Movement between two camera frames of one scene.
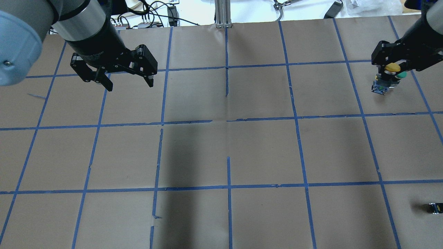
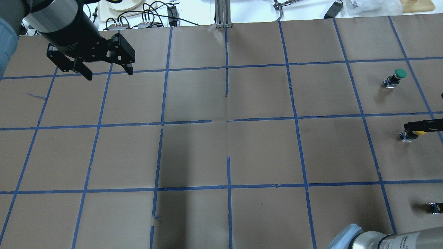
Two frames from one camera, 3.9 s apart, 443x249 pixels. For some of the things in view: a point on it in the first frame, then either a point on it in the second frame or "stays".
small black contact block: x=435 y=208 stays
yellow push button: x=384 y=81 -> x=406 y=136
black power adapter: x=334 y=10 stays
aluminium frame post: x=222 y=8 stays
